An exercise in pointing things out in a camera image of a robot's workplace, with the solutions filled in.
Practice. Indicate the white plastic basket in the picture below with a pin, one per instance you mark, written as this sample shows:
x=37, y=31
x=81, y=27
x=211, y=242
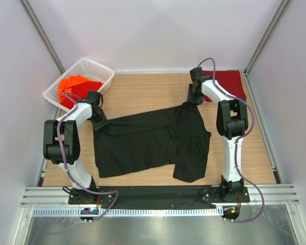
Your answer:
x=90, y=69

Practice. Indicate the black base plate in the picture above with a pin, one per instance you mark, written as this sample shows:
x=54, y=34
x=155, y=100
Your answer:
x=172, y=197

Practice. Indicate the white slotted cable duct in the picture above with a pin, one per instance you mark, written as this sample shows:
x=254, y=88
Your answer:
x=91, y=212

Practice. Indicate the aluminium frame rail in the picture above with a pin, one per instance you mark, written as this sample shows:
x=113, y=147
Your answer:
x=274, y=194

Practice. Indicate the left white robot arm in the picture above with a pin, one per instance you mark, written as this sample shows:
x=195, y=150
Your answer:
x=61, y=144

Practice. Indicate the black t-shirt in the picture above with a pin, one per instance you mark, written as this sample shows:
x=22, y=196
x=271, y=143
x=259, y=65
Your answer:
x=138, y=142

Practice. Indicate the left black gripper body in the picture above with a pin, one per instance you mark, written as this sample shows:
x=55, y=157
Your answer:
x=99, y=120

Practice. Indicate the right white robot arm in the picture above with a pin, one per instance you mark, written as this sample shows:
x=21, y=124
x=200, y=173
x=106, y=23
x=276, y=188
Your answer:
x=231, y=124

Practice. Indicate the folded dark red t-shirt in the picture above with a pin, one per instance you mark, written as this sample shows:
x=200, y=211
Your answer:
x=229, y=80

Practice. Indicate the orange t-shirt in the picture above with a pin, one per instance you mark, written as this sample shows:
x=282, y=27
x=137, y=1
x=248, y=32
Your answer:
x=72, y=84

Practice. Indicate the red t-shirt in basket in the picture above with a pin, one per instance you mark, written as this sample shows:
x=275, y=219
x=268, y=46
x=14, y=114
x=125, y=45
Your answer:
x=91, y=86

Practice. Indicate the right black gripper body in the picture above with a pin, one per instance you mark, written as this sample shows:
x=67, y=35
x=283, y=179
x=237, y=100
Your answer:
x=194, y=97

